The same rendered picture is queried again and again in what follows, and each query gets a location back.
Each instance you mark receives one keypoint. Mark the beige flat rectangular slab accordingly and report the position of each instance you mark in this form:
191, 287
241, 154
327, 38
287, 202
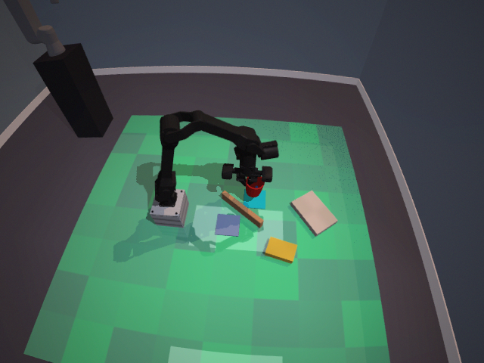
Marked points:
314, 213

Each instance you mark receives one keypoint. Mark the yellow rectangular block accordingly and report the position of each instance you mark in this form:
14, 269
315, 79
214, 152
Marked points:
281, 250

